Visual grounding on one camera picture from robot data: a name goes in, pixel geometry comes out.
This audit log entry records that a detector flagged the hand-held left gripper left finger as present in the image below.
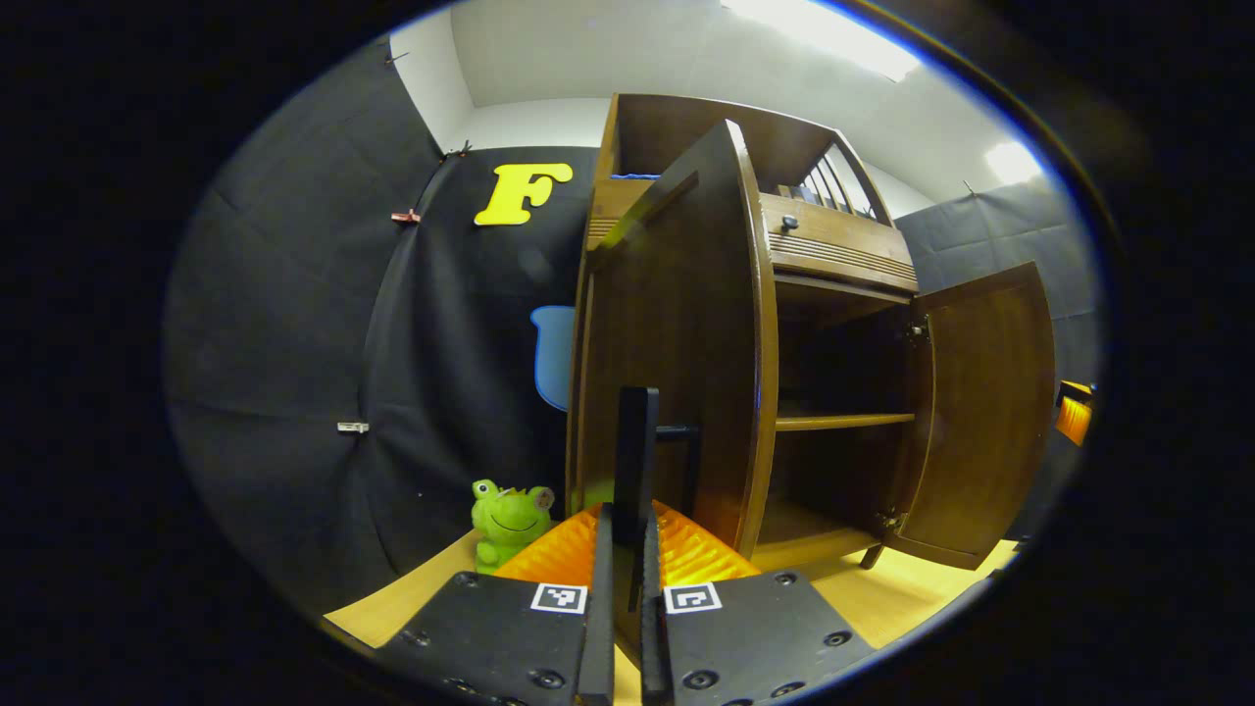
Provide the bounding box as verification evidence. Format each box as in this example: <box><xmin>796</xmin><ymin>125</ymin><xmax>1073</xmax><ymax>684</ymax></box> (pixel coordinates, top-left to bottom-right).
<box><xmin>377</xmin><ymin>502</ymin><xmax>617</xmax><ymax>706</ymax></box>

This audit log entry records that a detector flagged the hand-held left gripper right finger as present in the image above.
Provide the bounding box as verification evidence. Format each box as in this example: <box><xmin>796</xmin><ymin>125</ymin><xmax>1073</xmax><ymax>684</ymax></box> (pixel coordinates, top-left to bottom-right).
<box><xmin>642</xmin><ymin>500</ymin><xmax>879</xmax><ymax>706</ymax></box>

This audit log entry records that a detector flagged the wooden shoe cabinet door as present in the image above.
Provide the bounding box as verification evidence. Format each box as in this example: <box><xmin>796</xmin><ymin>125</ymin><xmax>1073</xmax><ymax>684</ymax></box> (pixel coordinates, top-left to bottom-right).
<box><xmin>569</xmin><ymin>118</ymin><xmax>781</xmax><ymax>562</ymax></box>
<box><xmin>887</xmin><ymin>262</ymin><xmax>1058</xmax><ymax>572</ymax></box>

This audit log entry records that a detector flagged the black door handle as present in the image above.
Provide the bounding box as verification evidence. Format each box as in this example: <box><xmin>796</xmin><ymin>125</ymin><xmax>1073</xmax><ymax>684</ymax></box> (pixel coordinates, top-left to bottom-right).
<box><xmin>614</xmin><ymin>386</ymin><xmax>703</xmax><ymax>609</ymax></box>

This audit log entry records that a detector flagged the wooden double-door shoe cabinet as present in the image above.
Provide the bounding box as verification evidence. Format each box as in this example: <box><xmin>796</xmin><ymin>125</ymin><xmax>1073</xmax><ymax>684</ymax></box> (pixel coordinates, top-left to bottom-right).
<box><xmin>566</xmin><ymin>93</ymin><xmax>928</xmax><ymax>572</ymax></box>

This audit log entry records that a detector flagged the wooden cabinet drawer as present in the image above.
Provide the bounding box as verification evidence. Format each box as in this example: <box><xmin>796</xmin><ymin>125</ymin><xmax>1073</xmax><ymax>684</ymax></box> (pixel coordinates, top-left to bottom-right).
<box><xmin>586</xmin><ymin>176</ymin><xmax>920</xmax><ymax>295</ymax></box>

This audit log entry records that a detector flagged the green frog plush toy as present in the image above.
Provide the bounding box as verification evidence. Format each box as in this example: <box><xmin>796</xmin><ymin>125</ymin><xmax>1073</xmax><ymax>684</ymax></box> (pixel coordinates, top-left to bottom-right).
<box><xmin>471</xmin><ymin>479</ymin><xmax>556</xmax><ymax>575</ymax></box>

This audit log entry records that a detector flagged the wooden inner shelf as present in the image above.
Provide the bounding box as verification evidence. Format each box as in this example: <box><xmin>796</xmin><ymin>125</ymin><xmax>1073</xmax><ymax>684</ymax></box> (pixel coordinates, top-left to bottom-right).
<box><xmin>775</xmin><ymin>412</ymin><xmax>918</xmax><ymax>432</ymax></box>

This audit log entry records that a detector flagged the small ceiling light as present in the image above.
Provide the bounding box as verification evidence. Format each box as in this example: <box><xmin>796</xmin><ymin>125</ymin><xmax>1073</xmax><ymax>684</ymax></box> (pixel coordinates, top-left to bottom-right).
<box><xmin>983</xmin><ymin>142</ymin><xmax>1043</xmax><ymax>186</ymax></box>

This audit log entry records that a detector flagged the black backdrop cloth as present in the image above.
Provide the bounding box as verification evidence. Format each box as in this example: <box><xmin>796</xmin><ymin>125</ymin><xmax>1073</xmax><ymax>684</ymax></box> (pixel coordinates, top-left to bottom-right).
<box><xmin>162</xmin><ymin>39</ymin><xmax>1104</xmax><ymax>609</ymax></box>

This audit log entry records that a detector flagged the long ceiling light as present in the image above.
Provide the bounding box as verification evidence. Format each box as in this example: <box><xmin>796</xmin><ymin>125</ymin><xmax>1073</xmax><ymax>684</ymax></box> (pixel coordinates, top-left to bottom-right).
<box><xmin>721</xmin><ymin>0</ymin><xmax>924</xmax><ymax>82</ymax></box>

